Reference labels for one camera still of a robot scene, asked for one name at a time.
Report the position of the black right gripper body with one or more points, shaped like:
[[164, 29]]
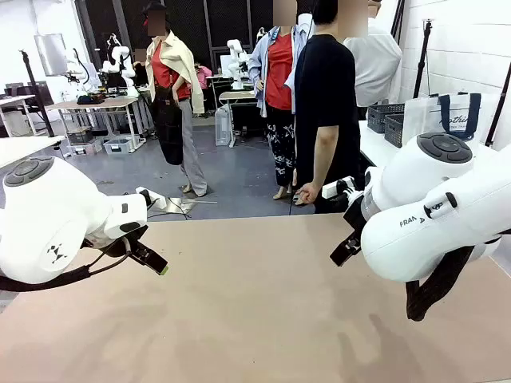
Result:
[[354, 215]]

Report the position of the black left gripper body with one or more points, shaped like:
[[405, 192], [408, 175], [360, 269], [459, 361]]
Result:
[[120, 246]]

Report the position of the person's right forearm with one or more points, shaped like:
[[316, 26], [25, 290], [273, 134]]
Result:
[[325, 155]]

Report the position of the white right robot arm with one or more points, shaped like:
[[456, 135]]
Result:
[[419, 191]]

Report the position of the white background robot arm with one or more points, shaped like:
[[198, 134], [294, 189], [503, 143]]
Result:
[[236, 60], [120, 64]]

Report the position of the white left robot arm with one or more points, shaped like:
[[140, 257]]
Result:
[[48, 207]]

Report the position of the person's right hand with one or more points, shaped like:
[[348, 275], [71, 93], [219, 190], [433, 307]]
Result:
[[310, 195]]

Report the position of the metal plate on floor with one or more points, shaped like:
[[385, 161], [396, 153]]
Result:
[[181, 205]]

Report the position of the white side table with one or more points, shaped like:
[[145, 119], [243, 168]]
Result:
[[375, 147]]

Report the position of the clear plastic storage bin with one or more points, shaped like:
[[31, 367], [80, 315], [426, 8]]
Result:
[[118, 146]]

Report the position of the dark storage crate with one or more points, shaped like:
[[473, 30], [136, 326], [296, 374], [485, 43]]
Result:
[[80, 135]]

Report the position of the white table with leg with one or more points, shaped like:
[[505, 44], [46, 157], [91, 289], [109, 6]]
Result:
[[24, 147]]

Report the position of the person in black t-shirt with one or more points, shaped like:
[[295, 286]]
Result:
[[327, 80]]

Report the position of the wooden top workbench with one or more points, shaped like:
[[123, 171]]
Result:
[[96, 104]]

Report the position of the person in white shirt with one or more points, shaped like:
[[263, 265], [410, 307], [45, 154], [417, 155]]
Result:
[[379, 68]]

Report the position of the translucent plastic canister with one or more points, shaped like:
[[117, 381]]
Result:
[[223, 125]]

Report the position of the person in red shirt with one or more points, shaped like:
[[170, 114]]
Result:
[[279, 80]]

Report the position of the mannequin with cream jacket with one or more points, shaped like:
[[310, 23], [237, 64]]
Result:
[[171, 99]]

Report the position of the background desk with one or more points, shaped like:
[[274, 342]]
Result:
[[239, 97]]

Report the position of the black tripod with white head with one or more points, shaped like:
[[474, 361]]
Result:
[[424, 60]]

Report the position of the black tripod stand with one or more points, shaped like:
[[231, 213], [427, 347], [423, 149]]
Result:
[[36, 91]]

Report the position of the black slanted stand pole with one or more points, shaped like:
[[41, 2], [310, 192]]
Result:
[[499, 107]]

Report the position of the grey rectangular panel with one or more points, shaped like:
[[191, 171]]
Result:
[[50, 54]]

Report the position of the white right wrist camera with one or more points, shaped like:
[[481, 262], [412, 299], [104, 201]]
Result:
[[330, 190]]

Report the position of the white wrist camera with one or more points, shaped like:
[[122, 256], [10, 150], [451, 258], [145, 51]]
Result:
[[156, 201], [330, 190]]

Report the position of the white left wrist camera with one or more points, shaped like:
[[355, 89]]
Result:
[[156, 201]]

